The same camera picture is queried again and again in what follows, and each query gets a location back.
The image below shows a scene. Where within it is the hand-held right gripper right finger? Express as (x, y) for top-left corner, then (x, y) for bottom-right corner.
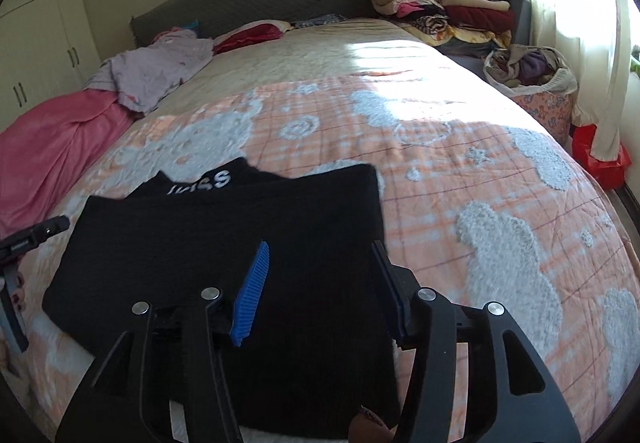
(371, 240), (583, 443)

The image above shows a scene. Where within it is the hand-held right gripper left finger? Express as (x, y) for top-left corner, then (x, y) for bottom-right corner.
(55, 240), (271, 443)

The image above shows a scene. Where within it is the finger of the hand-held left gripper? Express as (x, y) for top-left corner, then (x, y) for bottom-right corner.
(0, 217), (71, 265)

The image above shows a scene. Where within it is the black sweater with orange cuffs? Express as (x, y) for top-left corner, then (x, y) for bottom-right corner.
(42, 157), (402, 441)

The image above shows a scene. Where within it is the white bag of clothes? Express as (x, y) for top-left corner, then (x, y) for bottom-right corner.
(482, 47), (579, 100)

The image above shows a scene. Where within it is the pile of folded clothes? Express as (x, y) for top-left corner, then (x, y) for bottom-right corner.
(369, 0), (532, 60)

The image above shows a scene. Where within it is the person's left hand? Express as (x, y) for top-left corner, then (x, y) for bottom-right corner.
(0, 273), (27, 376)

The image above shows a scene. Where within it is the person's right hand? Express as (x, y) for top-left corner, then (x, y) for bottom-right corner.
(347, 405), (399, 443)

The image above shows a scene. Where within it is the pink blanket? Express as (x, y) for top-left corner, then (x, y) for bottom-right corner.
(0, 89), (137, 240)

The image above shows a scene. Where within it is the orange and white fleecy blanket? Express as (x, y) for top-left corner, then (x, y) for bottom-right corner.
(20, 73), (640, 443)

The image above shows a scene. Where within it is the cream wardrobe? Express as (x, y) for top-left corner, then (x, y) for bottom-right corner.
(0, 0), (102, 136)

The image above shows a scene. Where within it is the lilac garment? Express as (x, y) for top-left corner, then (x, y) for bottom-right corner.
(84, 27), (217, 117)

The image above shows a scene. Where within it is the floral basket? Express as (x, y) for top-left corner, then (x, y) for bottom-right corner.
(509, 89), (574, 144)

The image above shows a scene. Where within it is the beige quilted bedspread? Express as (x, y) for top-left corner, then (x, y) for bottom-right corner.
(134, 17), (490, 124)

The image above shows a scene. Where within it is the red bag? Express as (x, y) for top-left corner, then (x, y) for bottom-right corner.
(571, 123), (633, 192)

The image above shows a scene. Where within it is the red cloth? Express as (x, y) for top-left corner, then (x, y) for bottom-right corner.
(212, 22), (284, 56)

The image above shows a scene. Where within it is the dark patterned cloth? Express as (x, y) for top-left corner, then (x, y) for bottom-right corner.
(290, 14), (349, 30)

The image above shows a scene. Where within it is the cream curtain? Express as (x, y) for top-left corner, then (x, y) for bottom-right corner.
(495, 0), (640, 160)

